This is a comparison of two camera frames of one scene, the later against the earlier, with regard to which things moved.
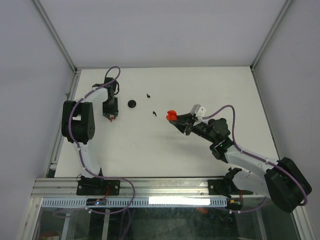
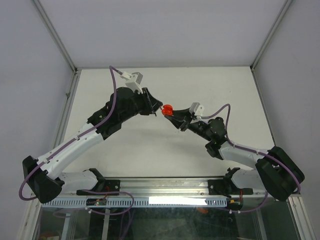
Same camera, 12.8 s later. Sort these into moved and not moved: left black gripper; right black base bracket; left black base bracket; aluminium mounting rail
Moved: left black gripper
Not moved: aluminium mounting rail; left black base bracket; right black base bracket
